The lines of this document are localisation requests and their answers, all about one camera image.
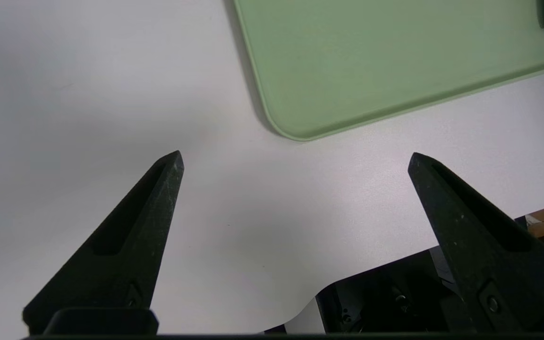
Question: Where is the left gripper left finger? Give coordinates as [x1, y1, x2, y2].
[22, 150, 185, 336]

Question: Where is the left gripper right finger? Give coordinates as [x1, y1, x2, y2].
[408, 152, 544, 331]

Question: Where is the light green plastic tray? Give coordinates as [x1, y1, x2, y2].
[232, 0, 544, 142]

